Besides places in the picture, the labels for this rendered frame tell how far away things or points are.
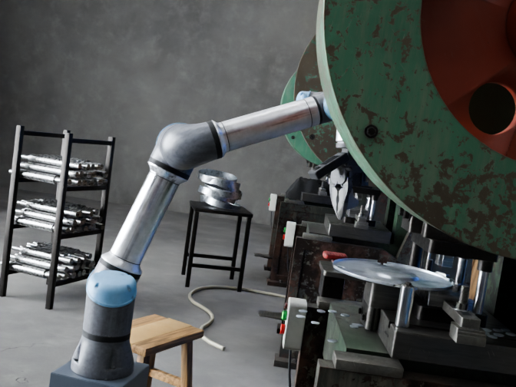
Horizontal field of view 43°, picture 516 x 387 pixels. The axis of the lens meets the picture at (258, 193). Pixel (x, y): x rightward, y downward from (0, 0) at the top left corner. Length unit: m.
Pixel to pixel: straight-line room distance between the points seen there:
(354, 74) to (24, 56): 7.81
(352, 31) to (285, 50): 7.13
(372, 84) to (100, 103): 7.44
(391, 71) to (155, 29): 7.36
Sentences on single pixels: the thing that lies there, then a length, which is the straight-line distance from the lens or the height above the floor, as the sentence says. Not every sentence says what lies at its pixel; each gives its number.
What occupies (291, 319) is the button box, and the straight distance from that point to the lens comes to 1.84.
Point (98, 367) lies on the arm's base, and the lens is 1.63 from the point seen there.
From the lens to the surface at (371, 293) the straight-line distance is 1.59.
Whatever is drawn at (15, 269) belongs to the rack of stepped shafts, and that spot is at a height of 0.16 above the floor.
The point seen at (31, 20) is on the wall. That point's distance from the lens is 8.82.
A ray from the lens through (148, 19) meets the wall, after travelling 8.44.
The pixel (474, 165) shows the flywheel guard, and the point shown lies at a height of 1.07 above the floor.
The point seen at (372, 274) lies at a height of 0.78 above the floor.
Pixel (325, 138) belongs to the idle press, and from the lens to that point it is 2.90.
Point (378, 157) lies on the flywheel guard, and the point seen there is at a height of 1.06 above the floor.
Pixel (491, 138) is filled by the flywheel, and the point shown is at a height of 1.12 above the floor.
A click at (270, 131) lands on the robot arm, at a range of 1.62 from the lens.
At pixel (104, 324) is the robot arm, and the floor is 0.58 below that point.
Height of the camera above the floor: 1.06
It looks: 5 degrees down
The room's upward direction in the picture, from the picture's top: 8 degrees clockwise
